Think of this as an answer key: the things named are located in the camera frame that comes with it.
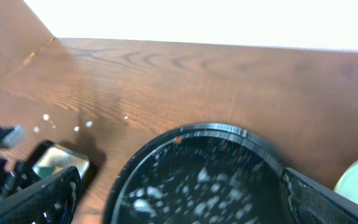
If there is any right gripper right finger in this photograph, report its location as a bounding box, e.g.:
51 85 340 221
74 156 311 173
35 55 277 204
280 168 358 224

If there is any brown cardboard box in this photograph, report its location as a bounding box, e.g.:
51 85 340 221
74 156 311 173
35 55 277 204
0 0 53 83

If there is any round black tray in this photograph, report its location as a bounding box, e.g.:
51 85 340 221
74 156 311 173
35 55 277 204
103 123 291 223

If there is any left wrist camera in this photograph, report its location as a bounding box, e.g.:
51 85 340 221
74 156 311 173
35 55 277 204
0 125 25 149

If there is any rectangular soapy metal tray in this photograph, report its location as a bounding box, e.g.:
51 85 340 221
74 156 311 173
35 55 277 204
26 140 98 192

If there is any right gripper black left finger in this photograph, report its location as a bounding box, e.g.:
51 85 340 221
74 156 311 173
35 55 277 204
0 166 81 224

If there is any green yellow sponge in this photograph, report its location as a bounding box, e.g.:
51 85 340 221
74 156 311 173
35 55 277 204
36 166 55 179

